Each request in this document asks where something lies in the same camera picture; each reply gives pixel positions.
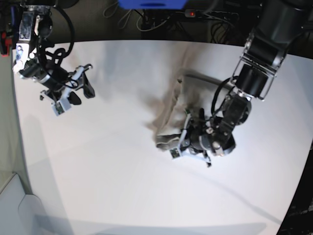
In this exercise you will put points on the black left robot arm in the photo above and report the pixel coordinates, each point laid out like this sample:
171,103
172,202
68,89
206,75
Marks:
280,23

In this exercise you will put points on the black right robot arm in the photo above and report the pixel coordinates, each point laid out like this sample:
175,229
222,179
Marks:
35,62

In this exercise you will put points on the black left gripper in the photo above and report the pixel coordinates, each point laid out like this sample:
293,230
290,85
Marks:
195,128

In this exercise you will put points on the red black clamp tool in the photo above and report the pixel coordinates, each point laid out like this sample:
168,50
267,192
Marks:
5,43

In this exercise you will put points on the beige t-shirt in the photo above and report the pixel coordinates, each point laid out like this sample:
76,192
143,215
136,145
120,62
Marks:
194,78

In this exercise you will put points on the black power strip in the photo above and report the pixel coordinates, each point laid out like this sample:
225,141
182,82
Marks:
214,15

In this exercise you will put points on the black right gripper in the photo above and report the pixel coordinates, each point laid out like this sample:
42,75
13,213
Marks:
55,77

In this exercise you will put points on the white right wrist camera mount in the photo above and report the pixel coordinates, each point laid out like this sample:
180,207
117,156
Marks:
59,98

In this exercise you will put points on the blue base camera housing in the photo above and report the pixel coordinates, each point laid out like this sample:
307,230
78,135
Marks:
152,4

